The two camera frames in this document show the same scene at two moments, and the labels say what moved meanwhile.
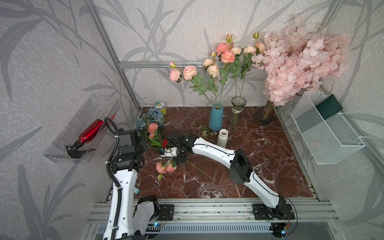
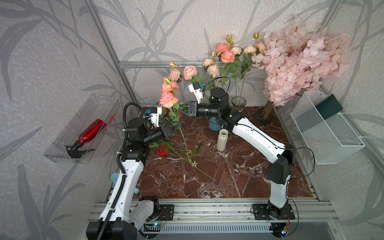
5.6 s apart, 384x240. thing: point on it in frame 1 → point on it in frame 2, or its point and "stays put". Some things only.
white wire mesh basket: (330, 141) stays put
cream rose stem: (259, 48) stays put
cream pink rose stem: (236, 68) stays put
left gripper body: (141, 145) → (153, 135)
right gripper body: (179, 158) → (203, 110)
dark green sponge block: (329, 106) stays put
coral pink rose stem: (170, 165) → (169, 98)
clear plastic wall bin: (96, 108) stays put
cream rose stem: (213, 70) stays put
